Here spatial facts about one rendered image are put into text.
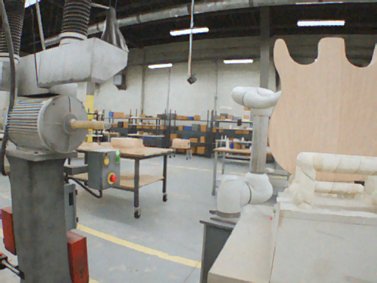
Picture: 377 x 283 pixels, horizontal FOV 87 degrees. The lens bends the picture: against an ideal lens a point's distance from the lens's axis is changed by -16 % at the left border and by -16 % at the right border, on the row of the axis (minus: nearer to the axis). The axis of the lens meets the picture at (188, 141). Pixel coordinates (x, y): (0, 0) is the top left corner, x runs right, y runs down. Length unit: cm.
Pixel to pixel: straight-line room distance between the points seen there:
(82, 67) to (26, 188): 65
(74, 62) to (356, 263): 93
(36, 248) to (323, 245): 116
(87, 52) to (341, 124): 78
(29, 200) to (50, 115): 42
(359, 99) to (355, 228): 35
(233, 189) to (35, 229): 107
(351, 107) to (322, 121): 9
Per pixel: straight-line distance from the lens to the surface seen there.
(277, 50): 70
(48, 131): 101
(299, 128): 68
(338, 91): 71
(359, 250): 56
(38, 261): 132
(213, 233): 148
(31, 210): 121
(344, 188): 69
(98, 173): 122
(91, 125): 94
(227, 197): 142
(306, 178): 49
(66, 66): 87
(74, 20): 98
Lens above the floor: 125
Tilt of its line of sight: 3 degrees down
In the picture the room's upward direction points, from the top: 3 degrees clockwise
